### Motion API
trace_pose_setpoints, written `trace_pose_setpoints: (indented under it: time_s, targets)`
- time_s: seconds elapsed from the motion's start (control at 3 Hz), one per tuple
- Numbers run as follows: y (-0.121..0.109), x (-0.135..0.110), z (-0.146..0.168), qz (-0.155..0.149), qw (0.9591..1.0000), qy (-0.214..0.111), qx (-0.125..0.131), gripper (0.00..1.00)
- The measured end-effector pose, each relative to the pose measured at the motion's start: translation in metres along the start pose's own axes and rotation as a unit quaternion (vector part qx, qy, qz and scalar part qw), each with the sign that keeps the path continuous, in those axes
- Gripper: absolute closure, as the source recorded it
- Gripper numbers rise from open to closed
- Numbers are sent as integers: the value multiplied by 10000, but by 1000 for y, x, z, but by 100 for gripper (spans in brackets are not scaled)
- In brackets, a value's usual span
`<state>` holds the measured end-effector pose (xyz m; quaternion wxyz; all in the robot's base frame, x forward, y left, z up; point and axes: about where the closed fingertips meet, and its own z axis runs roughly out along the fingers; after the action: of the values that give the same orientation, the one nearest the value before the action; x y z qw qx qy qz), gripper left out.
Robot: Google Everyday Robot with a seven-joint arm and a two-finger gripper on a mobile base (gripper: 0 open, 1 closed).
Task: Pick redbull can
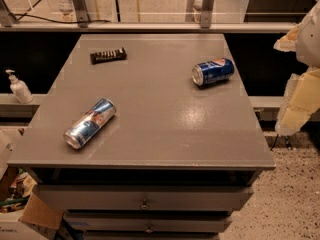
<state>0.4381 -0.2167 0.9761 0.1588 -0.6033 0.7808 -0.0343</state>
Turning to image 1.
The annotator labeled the silver blue redbull can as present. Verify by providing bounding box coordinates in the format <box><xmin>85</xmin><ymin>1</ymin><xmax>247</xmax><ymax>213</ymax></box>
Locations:
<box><xmin>63</xmin><ymin>98</ymin><xmax>116</xmax><ymax>149</ymax></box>

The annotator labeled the grey metal railing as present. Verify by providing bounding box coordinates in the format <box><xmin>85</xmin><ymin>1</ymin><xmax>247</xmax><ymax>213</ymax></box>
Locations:
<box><xmin>0</xmin><ymin>0</ymin><xmax>296</xmax><ymax>33</ymax></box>

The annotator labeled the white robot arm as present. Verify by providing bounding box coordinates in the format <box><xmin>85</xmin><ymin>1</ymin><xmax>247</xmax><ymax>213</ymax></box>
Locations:
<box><xmin>274</xmin><ymin>1</ymin><xmax>320</xmax><ymax>136</ymax></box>

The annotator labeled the dark chocolate bar wrapper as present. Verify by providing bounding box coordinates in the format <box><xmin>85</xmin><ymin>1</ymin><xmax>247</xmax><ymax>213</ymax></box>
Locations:
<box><xmin>90</xmin><ymin>48</ymin><xmax>127</xmax><ymax>65</ymax></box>

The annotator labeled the blue pepsi can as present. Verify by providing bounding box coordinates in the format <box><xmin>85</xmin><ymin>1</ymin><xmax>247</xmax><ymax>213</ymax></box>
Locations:
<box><xmin>192</xmin><ymin>58</ymin><xmax>234</xmax><ymax>87</ymax></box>

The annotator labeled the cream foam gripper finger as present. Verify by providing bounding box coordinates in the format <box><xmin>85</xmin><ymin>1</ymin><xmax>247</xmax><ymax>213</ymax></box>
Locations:
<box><xmin>273</xmin><ymin>24</ymin><xmax>300</xmax><ymax>52</ymax></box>
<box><xmin>275</xmin><ymin>67</ymin><xmax>320</xmax><ymax>136</ymax></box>

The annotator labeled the white pump soap bottle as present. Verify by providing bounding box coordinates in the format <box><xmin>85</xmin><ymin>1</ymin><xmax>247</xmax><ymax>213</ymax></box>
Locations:
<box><xmin>6</xmin><ymin>69</ymin><xmax>33</xmax><ymax>104</ymax></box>

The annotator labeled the upper grey drawer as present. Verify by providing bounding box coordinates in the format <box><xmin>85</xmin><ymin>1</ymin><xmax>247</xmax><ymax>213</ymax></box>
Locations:
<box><xmin>33</xmin><ymin>185</ymin><xmax>253</xmax><ymax>211</ymax></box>

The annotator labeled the grey drawer cabinet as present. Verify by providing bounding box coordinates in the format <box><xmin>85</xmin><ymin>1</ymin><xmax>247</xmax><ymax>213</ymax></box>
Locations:
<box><xmin>9</xmin><ymin>34</ymin><xmax>275</xmax><ymax>240</ymax></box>

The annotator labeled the lower grey drawer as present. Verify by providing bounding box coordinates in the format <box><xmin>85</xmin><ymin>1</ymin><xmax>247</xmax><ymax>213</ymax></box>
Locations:
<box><xmin>64</xmin><ymin>212</ymin><xmax>232</xmax><ymax>233</ymax></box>

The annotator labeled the black cable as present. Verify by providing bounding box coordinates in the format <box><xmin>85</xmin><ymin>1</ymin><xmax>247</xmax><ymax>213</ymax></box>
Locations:
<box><xmin>9</xmin><ymin>13</ymin><xmax>112</xmax><ymax>25</ymax></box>

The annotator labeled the grey drawer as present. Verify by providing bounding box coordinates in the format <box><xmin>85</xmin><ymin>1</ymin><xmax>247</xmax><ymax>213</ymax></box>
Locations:
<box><xmin>33</xmin><ymin>185</ymin><xmax>253</xmax><ymax>211</ymax></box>
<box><xmin>64</xmin><ymin>212</ymin><xmax>232</xmax><ymax>233</ymax></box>

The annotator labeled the brown cardboard box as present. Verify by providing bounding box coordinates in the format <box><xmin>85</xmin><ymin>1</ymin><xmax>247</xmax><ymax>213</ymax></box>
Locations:
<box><xmin>20</xmin><ymin>194</ymin><xmax>63</xmax><ymax>230</ymax></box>

